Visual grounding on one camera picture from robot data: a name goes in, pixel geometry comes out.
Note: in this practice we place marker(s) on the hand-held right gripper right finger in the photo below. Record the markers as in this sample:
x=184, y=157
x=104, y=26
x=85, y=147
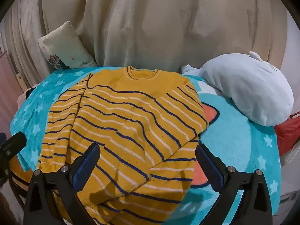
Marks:
x=211, y=168

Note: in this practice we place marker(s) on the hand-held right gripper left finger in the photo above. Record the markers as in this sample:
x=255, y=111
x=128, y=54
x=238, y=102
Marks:
x=84, y=168

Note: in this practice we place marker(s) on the yellow striped sweater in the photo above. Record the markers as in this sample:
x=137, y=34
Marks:
x=129, y=121

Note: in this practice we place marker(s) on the teal printed blanket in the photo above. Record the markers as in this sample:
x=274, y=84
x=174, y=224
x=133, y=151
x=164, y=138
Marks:
x=234, y=145

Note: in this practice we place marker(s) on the red plastic bag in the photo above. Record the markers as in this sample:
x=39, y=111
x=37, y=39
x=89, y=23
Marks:
x=287, y=133

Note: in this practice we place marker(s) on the beige curtain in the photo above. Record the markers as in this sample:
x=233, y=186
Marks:
x=21, y=42

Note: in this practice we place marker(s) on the white printed cushion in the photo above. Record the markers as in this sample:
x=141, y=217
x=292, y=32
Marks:
x=64, y=49

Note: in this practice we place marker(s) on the beige sofa cover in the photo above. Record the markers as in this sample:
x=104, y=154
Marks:
x=152, y=28

